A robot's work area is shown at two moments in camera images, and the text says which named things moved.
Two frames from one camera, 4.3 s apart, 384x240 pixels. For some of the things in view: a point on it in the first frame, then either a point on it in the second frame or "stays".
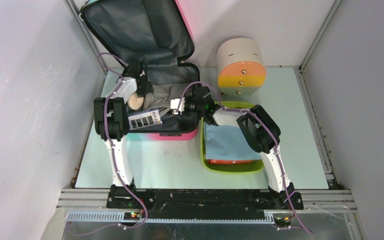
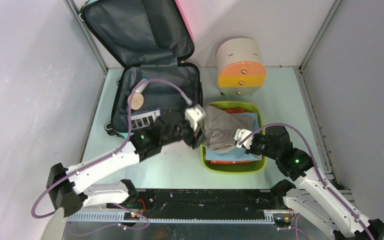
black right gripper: [187, 98] -> [255, 136]
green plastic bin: [227, 168] stays
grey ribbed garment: [162, 95] -> [221, 127]
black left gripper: [148, 89] -> [193, 141]
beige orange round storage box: [240, 69] stays
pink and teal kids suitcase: [155, 33] stays
